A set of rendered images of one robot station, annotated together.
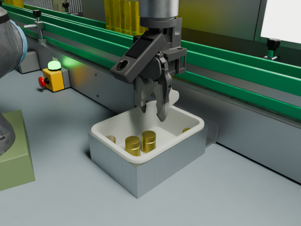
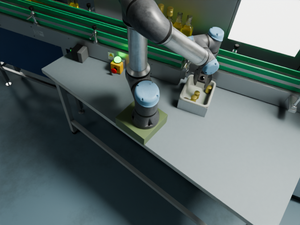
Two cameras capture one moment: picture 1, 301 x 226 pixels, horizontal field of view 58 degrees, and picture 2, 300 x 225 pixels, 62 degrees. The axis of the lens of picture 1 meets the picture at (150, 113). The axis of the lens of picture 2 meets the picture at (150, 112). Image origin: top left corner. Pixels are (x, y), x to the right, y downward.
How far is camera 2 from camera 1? 107 cm
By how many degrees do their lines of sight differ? 32
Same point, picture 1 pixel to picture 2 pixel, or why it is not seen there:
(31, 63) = (85, 54)
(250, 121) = (231, 78)
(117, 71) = (201, 80)
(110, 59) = (163, 57)
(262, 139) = (234, 84)
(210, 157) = (215, 93)
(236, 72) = (226, 61)
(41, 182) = (169, 122)
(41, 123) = not seen: hidden behind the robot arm
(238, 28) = not seen: hidden behind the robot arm
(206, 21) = (201, 28)
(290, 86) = (246, 67)
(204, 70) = not seen: hidden behind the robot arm
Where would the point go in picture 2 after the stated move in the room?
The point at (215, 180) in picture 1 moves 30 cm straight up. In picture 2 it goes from (222, 102) to (239, 64)
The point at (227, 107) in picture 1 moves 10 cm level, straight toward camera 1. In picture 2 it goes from (221, 74) to (226, 86)
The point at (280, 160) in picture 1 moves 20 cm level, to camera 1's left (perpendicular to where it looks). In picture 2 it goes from (240, 89) to (214, 98)
